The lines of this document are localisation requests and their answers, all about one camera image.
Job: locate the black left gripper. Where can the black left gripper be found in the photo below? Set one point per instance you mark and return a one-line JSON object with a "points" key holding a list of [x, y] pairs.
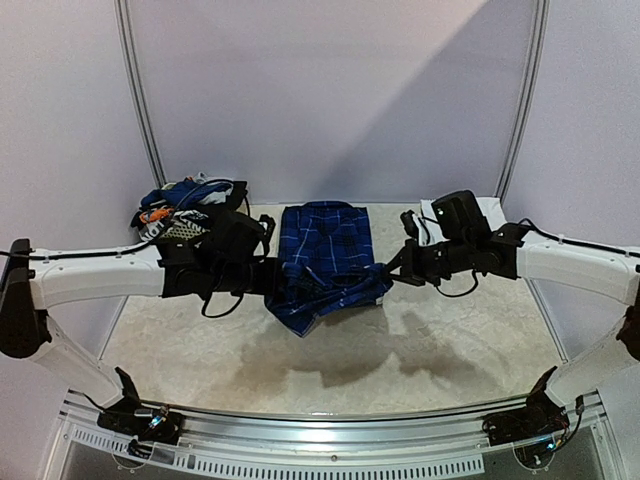
{"points": [[269, 285]]}

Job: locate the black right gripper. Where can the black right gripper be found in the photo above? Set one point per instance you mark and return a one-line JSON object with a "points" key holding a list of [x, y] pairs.
{"points": [[409, 262]]}

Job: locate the blue plaid flannel shirt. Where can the blue plaid flannel shirt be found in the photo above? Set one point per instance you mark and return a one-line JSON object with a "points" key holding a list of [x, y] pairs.
{"points": [[326, 259]]}

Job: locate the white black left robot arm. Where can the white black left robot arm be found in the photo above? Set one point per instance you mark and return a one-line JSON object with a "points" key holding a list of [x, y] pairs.
{"points": [[34, 281]]}

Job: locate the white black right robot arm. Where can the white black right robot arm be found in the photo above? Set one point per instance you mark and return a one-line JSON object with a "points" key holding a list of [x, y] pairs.
{"points": [[590, 293]]}

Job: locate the cream perforated laundry basket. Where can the cream perforated laundry basket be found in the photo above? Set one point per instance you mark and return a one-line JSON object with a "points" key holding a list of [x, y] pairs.
{"points": [[183, 232]]}

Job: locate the grey garment in basket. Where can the grey garment in basket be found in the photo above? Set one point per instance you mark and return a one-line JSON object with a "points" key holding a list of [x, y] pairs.
{"points": [[210, 180]]}

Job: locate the black garment in basket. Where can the black garment in basket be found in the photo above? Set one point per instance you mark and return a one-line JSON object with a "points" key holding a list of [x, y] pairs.
{"points": [[232, 204]]}

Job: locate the solid blue garment in basket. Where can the solid blue garment in basket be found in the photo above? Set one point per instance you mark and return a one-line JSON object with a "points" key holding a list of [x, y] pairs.
{"points": [[174, 196]]}

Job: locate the black white orange printed shirt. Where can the black white orange printed shirt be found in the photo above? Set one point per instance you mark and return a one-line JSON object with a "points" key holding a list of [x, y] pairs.
{"points": [[151, 223]]}

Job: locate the folded white cartoon t-shirt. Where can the folded white cartoon t-shirt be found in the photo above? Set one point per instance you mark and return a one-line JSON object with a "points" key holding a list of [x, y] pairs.
{"points": [[490, 207]]}

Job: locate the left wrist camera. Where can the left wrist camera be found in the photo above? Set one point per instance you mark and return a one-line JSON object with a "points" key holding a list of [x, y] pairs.
{"points": [[241, 238]]}

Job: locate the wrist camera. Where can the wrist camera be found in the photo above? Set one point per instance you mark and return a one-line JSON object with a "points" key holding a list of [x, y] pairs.
{"points": [[241, 238], [456, 217]]}

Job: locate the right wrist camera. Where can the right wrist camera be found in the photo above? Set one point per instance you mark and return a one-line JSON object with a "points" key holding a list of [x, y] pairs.
{"points": [[456, 217]]}

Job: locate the aluminium front rail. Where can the aluminium front rail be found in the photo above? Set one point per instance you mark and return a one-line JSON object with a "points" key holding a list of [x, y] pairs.
{"points": [[446, 444]]}

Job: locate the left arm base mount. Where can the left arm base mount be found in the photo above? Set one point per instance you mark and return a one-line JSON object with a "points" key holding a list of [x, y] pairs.
{"points": [[129, 416]]}

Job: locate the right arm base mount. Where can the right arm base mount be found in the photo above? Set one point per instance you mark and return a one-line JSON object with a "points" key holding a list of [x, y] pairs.
{"points": [[540, 415]]}

